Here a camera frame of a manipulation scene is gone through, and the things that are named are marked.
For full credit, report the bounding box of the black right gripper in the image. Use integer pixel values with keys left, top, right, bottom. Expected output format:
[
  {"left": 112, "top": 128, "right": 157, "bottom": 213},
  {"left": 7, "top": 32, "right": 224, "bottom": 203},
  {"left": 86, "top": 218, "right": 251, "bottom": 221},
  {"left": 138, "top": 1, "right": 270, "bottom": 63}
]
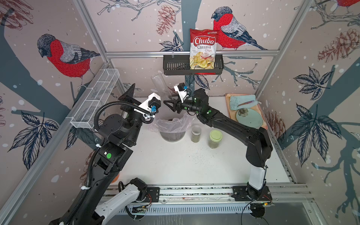
[{"left": 163, "top": 95, "right": 202, "bottom": 117}]

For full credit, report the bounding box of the short clear mung bean jar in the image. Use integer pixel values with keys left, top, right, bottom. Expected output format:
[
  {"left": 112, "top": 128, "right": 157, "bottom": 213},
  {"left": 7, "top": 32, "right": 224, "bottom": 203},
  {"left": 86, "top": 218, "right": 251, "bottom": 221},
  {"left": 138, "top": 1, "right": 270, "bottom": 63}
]
[{"left": 191, "top": 125, "right": 202, "bottom": 143}]

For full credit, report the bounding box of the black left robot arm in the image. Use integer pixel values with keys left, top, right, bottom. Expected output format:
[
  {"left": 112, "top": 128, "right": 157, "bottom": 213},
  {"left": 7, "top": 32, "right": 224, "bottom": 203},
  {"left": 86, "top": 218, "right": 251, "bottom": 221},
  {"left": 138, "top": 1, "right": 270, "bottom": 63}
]
[{"left": 50, "top": 84, "right": 151, "bottom": 225}]

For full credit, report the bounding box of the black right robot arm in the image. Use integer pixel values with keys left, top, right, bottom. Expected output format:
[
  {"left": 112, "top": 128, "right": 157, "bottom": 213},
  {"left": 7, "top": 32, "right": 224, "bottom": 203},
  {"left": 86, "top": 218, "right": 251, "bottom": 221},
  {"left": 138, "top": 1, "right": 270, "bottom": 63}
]
[{"left": 163, "top": 88, "right": 273, "bottom": 200}]

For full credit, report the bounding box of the green lid mung bean jar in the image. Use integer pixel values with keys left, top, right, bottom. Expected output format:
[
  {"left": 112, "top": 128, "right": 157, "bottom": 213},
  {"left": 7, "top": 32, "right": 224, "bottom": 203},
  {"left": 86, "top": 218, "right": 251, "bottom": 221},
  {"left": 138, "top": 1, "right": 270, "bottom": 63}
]
[{"left": 208, "top": 129, "right": 223, "bottom": 149}]

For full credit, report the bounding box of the clear plastic bin liner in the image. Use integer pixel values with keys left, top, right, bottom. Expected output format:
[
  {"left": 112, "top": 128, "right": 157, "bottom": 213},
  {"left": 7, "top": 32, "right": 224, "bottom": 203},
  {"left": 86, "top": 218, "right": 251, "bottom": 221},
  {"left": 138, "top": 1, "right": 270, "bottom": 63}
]
[{"left": 148, "top": 114, "right": 194, "bottom": 134}]

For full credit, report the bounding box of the white mesh trash bin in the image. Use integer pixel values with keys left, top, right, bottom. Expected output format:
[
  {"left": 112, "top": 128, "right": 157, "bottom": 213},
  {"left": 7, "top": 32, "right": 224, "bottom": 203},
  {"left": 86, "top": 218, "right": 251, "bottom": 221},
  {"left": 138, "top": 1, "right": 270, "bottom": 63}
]
[{"left": 156, "top": 118, "right": 187, "bottom": 142}]

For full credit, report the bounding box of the pink serving tray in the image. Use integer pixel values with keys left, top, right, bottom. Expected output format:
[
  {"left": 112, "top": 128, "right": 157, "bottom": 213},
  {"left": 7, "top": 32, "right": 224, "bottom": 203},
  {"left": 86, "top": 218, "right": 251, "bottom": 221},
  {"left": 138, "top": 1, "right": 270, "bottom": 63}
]
[{"left": 226, "top": 94, "right": 268, "bottom": 130}]

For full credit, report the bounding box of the teal folded cloth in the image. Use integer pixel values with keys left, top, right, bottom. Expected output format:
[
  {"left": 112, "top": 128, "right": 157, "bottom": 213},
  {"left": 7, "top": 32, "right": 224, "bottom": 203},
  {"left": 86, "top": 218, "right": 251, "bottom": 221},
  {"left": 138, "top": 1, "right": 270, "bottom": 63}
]
[{"left": 229, "top": 95, "right": 259, "bottom": 111}]

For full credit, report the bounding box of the Chuba cassava chips bag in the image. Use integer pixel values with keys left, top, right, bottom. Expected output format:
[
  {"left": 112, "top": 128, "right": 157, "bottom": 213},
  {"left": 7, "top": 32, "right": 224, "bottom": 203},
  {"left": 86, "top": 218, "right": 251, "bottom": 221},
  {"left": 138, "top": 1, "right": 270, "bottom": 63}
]
[{"left": 189, "top": 29, "right": 218, "bottom": 69}]

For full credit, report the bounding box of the teal oval plate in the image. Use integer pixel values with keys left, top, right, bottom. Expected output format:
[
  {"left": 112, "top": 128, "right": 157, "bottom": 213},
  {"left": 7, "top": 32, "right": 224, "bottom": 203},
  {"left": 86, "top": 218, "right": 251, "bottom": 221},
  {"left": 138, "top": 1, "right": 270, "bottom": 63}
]
[{"left": 236, "top": 108, "right": 263, "bottom": 128}]

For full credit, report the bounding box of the orange round object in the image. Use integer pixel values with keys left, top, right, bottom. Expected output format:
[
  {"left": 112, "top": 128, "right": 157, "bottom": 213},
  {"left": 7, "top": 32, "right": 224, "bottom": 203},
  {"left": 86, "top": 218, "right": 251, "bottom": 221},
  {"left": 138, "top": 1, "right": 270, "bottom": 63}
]
[{"left": 111, "top": 174, "right": 120, "bottom": 183}]

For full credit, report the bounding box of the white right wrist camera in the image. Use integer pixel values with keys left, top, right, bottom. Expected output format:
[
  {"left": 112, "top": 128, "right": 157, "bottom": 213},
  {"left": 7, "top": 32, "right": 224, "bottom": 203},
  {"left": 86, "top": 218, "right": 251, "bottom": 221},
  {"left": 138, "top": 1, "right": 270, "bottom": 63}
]
[{"left": 174, "top": 82, "right": 188, "bottom": 103}]

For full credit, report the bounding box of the dark grey wall shelf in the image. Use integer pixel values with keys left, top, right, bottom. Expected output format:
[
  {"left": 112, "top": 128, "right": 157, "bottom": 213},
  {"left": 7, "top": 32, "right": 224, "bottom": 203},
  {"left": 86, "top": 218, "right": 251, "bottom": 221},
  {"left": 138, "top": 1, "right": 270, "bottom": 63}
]
[{"left": 163, "top": 54, "right": 224, "bottom": 76}]

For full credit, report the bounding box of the white wire mesh shelf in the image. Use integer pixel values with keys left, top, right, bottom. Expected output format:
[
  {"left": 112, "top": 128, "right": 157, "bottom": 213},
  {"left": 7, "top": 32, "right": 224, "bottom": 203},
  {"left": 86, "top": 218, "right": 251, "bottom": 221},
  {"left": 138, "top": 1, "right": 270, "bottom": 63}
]
[{"left": 70, "top": 68, "right": 120, "bottom": 129}]

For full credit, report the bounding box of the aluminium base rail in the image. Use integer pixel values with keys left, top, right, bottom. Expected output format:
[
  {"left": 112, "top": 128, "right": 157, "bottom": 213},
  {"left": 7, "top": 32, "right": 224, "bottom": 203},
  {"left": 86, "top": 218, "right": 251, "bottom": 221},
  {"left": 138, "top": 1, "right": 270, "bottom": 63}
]
[{"left": 123, "top": 184, "right": 310, "bottom": 204}]

